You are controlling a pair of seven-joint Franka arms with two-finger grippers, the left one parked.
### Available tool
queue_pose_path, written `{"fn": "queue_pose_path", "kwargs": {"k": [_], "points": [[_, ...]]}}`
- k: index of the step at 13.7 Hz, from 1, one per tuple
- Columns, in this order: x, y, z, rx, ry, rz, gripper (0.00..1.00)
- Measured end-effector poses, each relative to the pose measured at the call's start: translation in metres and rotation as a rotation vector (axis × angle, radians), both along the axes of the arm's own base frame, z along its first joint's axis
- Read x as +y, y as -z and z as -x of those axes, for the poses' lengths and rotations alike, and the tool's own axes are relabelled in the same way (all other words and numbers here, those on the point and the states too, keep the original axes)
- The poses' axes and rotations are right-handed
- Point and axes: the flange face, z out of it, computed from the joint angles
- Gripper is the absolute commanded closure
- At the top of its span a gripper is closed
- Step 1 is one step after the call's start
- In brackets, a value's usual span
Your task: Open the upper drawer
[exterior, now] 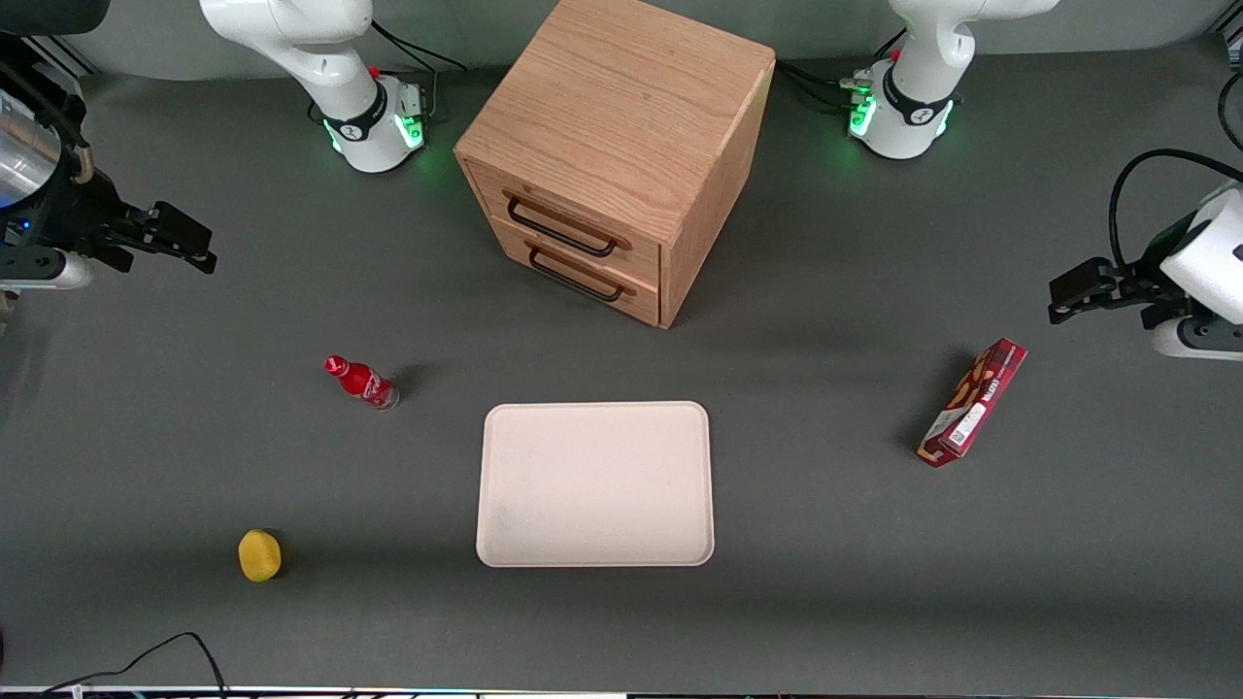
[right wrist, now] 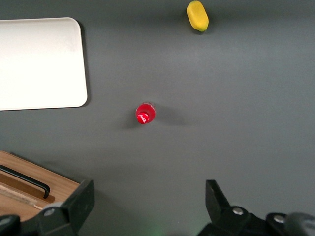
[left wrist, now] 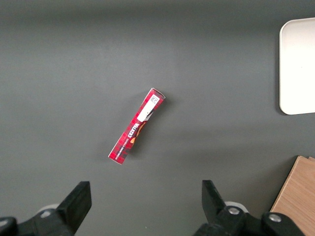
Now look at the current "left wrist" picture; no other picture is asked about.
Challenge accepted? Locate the red tartan cookie box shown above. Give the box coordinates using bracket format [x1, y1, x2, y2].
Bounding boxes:
[108, 88, 166, 166]

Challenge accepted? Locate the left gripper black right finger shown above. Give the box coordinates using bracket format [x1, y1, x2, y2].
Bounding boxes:
[193, 180, 306, 236]

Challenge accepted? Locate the cream rectangular plastic tray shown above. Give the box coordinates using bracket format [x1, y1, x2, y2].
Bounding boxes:
[279, 17, 315, 115]

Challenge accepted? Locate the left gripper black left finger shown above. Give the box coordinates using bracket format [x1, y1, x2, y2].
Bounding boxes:
[0, 181, 93, 236]

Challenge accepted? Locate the wooden drawer cabinet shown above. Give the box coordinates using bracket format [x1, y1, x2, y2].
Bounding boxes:
[270, 155, 315, 236]

